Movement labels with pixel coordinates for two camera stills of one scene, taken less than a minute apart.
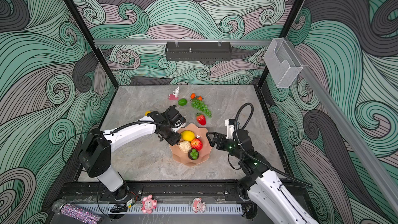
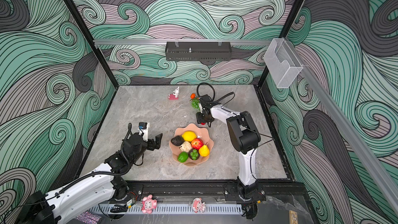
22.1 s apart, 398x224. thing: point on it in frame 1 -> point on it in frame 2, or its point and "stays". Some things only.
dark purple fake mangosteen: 193,154 stays
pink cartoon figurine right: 198,205 stays
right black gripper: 219,136 -> 199,118
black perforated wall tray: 198,51 stays
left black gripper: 175,139 -> 152,146
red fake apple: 197,143 stays
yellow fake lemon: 187,135 stays
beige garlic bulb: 185,146 stays
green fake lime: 182,102 -> 183,156
